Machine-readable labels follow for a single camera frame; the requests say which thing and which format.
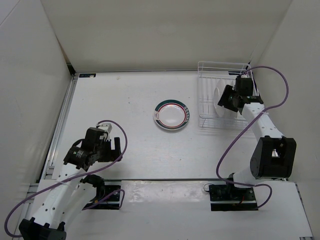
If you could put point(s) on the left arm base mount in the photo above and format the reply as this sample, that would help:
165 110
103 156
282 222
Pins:
109 198

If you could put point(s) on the aluminium table edge rail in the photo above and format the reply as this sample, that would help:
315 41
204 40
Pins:
50 160

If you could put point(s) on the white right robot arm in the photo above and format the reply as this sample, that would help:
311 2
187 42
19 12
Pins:
274 154

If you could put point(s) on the white plate with green emblem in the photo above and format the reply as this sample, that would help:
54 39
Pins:
237 101

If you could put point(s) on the blue corner sticker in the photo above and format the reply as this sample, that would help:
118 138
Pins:
87 75

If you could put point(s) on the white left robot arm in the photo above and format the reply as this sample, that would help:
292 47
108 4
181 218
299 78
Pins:
76 186

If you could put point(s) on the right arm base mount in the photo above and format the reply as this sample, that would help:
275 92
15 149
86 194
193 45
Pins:
228 198

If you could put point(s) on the white plate with teal rim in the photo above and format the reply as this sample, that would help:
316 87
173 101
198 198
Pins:
218 92

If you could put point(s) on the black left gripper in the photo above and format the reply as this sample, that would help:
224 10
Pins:
112 155

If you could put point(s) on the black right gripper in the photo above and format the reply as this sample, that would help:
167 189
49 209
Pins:
223 100

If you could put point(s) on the plate with red green rim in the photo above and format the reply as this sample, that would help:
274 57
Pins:
171 115

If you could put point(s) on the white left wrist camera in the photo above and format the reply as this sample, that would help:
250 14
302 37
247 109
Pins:
106 127

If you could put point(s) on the white wire dish rack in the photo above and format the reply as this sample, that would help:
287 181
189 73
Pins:
208 74

